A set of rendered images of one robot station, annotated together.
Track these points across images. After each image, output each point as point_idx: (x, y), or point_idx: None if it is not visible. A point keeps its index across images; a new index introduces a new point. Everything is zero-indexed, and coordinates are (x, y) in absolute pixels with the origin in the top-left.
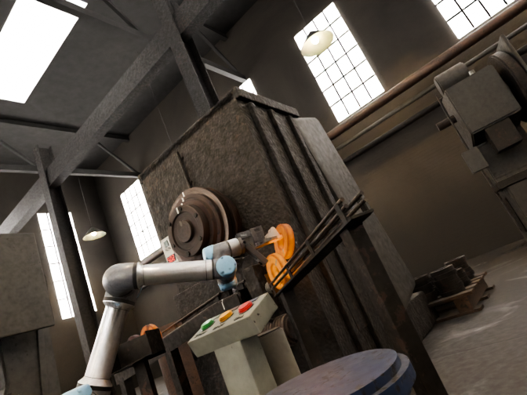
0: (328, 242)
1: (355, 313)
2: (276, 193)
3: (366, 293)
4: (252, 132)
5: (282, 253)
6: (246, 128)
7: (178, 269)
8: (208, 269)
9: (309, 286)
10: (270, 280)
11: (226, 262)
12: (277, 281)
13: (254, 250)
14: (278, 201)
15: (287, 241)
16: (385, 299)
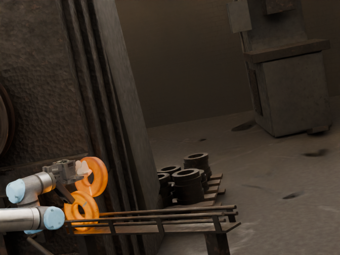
0: (188, 233)
1: (123, 243)
2: (75, 101)
3: (130, 215)
4: (59, 10)
5: (88, 191)
6: (52, 4)
7: (5, 221)
8: (35, 221)
9: None
10: (65, 216)
11: (56, 215)
12: (82, 225)
13: (63, 188)
14: (76, 113)
15: (100, 182)
16: None
